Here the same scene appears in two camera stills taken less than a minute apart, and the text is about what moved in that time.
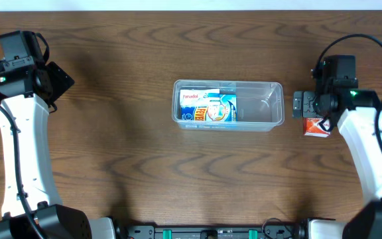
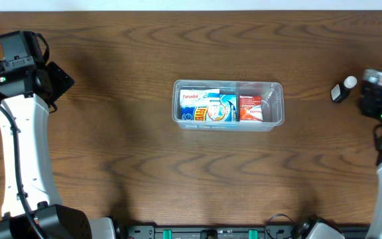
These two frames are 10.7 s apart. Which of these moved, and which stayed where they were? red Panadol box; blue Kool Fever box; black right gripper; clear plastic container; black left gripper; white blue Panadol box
Moved: blue Kool Fever box; red Panadol box; black right gripper
Stayed: black left gripper; white blue Panadol box; clear plastic container
